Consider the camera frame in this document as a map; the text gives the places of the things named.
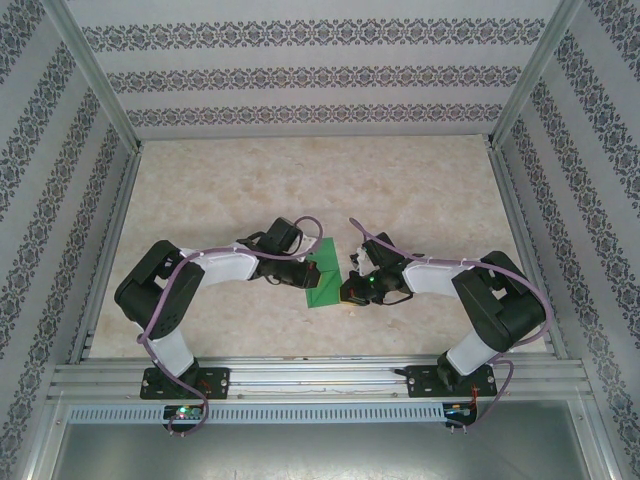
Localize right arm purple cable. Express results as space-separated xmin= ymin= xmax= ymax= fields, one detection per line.
xmin=348 ymin=216 xmax=554 ymax=434

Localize grey metal sheet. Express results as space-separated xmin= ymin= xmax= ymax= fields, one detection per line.
xmin=49 ymin=422 xmax=609 ymax=480

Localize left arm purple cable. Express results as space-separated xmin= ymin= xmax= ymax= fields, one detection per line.
xmin=137 ymin=214 xmax=324 ymax=436

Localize green paper sheet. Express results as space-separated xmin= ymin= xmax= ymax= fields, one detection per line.
xmin=304 ymin=237 xmax=344 ymax=309

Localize right aluminium frame post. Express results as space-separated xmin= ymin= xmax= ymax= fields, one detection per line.
xmin=484 ymin=0 xmax=586 ymax=151

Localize controller board with leds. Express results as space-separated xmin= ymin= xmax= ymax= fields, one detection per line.
xmin=162 ymin=403 xmax=205 ymax=422
xmin=443 ymin=402 xmax=477 ymax=424

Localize left controller board with leds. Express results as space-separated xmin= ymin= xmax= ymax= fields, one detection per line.
xmin=162 ymin=403 xmax=205 ymax=422

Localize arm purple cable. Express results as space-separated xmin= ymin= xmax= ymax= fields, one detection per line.
xmin=348 ymin=216 xmax=554 ymax=434
xmin=137 ymin=214 xmax=324 ymax=436

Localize slotted grey cable tray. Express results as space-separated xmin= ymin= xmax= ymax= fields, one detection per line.
xmin=67 ymin=402 xmax=449 ymax=424

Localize aluminium frame bar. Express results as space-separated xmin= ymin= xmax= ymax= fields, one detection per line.
xmin=569 ymin=394 xmax=626 ymax=480
xmin=13 ymin=394 xmax=69 ymax=480

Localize aluminium frame post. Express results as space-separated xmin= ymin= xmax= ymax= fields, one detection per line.
xmin=43 ymin=0 xmax=146 ymax=157
xmin=484 ymin=0 xmax=586 ymax=151

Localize left aluminium table side rail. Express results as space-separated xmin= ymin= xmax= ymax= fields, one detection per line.
xmin=67 ymin=149 xmax=144 ymax=364

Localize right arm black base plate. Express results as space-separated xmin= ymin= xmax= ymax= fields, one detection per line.
xmin=407 ymin=364 xmax=500 ymax=400

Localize right aluminium table side rail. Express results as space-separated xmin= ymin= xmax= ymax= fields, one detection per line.
xmin=487 ymin=147 xmax=571 ymax=361

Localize left aluminium frame post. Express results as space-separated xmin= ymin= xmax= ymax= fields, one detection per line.
xmin=43 ymin=0 xmax=146 ymax=157

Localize right controller board with leds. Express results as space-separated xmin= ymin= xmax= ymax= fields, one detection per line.
xmin=443 ymin=402 xmax=477 ymax=424

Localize aluminium table side rail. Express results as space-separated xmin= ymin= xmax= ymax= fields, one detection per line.
xmin=487 ymin=147 xmax=571 ymax=361
xmin=67 ymin=149 xmax=144 ymax=364

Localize aluminium mounting rail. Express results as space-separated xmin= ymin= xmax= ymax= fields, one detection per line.
xmin=48 ymin=354 xmax=596 ymax=401

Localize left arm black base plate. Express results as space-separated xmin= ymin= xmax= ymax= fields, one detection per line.
xmin=141 ymin=367 xmax=232 ymax=401

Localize right lower aluminium frame bar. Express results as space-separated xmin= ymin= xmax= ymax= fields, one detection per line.
xmin=569 ymin=394 xmax=626 ymax=480

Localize left lower aluminium frame bar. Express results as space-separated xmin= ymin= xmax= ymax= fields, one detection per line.
xmin=13 ymin=394 xmax=69 ymax=480

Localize right camera white cable plug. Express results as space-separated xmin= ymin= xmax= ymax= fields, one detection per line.
xmin=348 ymin=244 xmax=370 ymax=274

